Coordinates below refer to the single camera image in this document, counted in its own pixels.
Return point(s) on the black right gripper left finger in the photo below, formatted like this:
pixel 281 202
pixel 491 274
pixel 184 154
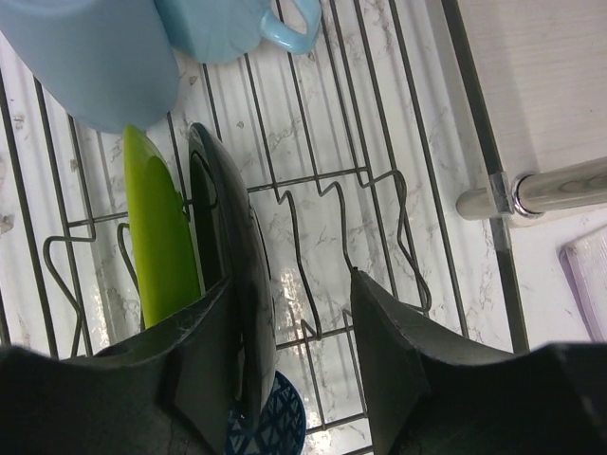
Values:
pixel 167 390

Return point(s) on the metal wire dish rack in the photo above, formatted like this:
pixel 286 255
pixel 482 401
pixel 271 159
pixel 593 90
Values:
pixel 353 155

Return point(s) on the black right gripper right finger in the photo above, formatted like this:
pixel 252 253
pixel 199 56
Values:
pixel 429 390

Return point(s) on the lime green plate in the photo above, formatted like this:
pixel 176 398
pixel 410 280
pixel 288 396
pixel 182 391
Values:
pixel 165 263

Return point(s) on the light blue handled mug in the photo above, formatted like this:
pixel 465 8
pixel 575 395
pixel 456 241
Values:
pixel 220 32

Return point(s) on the light blue plastic tumbler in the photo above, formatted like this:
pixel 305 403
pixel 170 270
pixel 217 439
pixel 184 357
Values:
pixel 108 63

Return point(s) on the white two-tier shelf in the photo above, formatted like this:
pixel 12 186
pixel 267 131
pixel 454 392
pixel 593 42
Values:
pixel 535 76

